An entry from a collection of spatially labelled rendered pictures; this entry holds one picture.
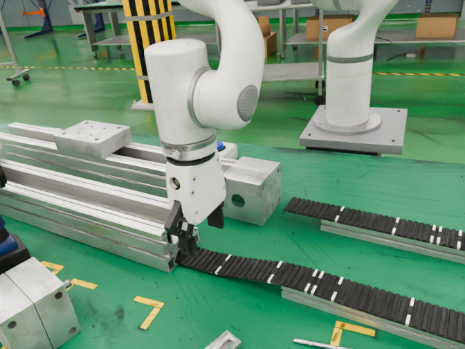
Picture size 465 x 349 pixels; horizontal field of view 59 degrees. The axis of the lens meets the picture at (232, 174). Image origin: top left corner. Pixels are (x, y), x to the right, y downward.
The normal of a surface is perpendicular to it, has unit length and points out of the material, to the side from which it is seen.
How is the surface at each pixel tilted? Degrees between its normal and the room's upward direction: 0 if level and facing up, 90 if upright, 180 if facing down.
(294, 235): 0
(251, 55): 77
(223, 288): 0
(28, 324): 90
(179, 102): 87
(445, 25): 89
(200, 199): 89
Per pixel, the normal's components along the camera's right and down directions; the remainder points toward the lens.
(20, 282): -0.09, -0.88
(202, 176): 0.83, 0.15
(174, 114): -0.41, 0.51
